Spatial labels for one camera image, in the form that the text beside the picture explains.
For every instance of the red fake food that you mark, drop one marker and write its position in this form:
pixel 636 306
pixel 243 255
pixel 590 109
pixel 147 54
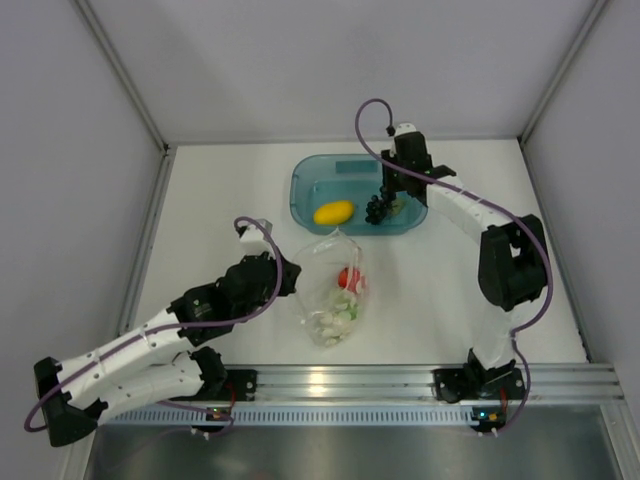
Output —
pixel 353 280

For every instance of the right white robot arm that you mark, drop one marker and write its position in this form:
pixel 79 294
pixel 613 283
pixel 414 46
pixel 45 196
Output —
pixel 512 263

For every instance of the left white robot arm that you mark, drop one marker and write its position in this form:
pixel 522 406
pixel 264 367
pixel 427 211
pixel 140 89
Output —
pixel 167 358

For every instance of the dark blue fake food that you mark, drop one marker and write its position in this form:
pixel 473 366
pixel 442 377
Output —
pixel 377 207

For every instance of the aluminium mounting rail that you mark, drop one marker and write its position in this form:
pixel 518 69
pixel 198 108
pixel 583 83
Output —
pixel 550 383

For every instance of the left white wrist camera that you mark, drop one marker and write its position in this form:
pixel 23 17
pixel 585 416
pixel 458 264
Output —
pixel 253 239

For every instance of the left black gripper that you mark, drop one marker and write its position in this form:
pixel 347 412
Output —
pixel 292 272

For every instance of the white fake food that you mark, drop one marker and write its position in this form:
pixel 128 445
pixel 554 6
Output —
pixel 329 329

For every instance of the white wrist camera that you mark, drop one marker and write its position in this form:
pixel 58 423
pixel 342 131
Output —
pixel 253 239
pixel 400 129

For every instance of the slotted cable duct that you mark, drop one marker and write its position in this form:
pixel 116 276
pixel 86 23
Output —
pixel 351 415

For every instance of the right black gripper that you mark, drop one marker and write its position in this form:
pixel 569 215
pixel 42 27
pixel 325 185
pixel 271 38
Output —
pixel 388 181

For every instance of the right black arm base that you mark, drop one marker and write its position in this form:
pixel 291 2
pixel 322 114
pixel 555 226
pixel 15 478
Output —
pixel 453 385

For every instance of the clear dotted zip bag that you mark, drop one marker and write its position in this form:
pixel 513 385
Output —
pixel 331 289

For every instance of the teal plastic bin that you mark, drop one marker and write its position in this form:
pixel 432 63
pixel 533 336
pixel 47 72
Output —
pixel 322 179

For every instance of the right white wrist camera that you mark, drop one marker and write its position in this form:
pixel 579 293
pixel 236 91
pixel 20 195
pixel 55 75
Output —
pixel 400 129

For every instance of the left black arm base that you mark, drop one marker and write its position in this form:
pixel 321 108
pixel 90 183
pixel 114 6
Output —
pixel 240 386

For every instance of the yellow fake food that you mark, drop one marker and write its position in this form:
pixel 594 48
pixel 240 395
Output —
pixel 334 213

